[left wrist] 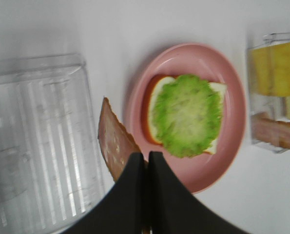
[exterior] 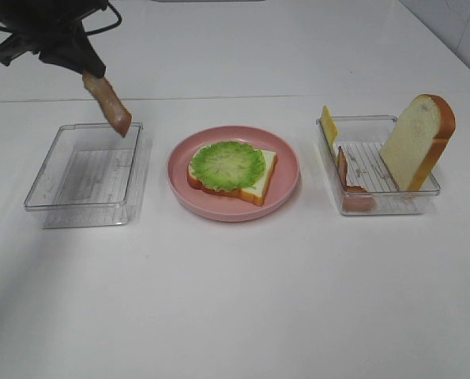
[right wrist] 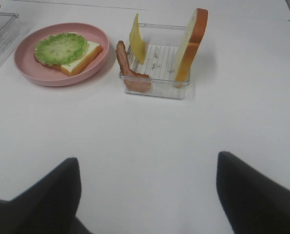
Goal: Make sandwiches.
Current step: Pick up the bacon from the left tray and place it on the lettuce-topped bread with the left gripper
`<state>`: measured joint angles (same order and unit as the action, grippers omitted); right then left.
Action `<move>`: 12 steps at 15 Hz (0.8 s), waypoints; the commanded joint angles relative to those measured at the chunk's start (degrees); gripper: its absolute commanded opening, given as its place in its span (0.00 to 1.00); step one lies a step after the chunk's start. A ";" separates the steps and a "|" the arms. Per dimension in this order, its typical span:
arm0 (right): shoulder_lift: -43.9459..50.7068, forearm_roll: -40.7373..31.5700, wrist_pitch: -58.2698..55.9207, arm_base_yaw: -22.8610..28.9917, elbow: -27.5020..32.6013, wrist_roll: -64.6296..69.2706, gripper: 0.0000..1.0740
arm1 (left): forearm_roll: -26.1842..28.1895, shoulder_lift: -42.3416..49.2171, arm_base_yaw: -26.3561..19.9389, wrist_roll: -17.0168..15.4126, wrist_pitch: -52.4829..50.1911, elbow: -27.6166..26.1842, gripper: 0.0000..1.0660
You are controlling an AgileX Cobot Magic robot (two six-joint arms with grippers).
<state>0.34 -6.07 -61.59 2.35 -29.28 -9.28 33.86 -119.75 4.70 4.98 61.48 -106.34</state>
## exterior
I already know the yellow cheese slice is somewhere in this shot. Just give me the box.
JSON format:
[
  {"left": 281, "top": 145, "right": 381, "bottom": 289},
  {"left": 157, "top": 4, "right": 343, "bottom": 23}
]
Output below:
[{"left": 321, "top": 106, "right": 339, "bottom": 157}]

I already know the bread slice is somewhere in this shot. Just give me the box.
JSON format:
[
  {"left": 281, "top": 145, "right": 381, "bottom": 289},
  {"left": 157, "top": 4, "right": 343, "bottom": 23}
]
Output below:
[
  {"left": 380, "top": 94, "right": 456, "bottom": 191},
  {"left": 187, "top": 150, "right": 278, "bottom": 206}
]

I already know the green lettuce leaf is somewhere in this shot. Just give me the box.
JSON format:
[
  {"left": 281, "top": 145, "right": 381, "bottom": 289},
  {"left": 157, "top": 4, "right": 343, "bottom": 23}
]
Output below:
[{"left": 190, "top": 141, "right": 266, "bottom": 192}]

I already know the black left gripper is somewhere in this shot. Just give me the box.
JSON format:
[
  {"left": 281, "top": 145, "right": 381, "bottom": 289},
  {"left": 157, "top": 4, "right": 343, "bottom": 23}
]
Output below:
[{"left": 0, "top": 1, "right": 108, "bottom": 78}]

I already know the clear right plastic tray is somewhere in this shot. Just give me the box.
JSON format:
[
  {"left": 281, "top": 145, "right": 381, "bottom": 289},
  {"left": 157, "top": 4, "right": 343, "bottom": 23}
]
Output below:
[{"left": 316, "top": 115, "right": 441, "bottom": 216}]

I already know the clear left plastic tray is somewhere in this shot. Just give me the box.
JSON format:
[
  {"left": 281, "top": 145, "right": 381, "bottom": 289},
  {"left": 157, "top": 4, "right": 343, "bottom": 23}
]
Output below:
[{"left": 24, "top": 122, "right": 149, "bottom": 229}]

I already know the brown bacon strip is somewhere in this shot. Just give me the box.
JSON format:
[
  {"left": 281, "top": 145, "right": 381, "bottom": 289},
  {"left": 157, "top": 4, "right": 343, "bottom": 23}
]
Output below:
[{"left": 82, "top": 70, "right": 132, "bottom": 137}]

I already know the clear plastic tray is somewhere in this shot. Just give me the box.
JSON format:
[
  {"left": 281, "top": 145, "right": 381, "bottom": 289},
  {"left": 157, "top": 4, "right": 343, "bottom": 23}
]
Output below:
[
  {"left": 316, "top": 115, "right": 441, "bottom": 216},
  {"left": 24, "top": 122, "right": 149, "bottom": 229}
]

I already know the pink round plate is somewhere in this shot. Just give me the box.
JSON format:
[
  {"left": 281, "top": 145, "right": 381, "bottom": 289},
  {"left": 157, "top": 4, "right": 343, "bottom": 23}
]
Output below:
[{"left": 167, "top": 126, "right": 300, "bottom": 222}]

